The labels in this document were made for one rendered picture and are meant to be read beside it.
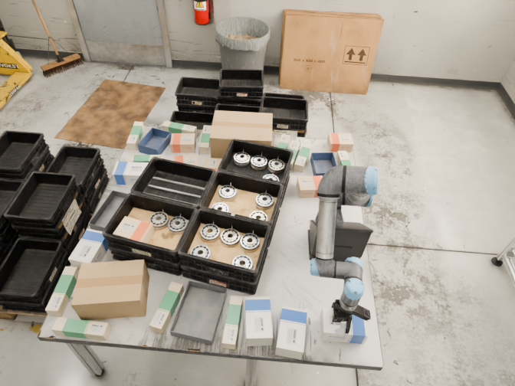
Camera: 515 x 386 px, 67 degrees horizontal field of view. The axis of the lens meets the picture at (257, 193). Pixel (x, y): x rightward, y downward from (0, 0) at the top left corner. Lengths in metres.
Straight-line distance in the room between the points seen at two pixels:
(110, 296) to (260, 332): 0.70
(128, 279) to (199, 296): 0.36
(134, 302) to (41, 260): 1.17
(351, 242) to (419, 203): 1.68
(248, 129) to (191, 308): 1.21
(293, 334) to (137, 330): 0.73
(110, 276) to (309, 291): 0.99
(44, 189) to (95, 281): 1.21
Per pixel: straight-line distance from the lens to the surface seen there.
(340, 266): 1.71
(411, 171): 3.96
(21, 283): 2.92
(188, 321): 2.00
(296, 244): 2.24
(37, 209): 2.96
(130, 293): 1.94
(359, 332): 1.92
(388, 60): 5.02
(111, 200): 2.54
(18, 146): 3.52
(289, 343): 1.86
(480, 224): 3.77
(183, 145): 2.71
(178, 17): 4.84
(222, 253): 2.03
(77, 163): 3.36
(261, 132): 2.59
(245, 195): 2.27
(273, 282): 2.09
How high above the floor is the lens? 2.51
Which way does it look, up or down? 47 degrees down
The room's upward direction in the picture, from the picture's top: 3 degrees clockwise
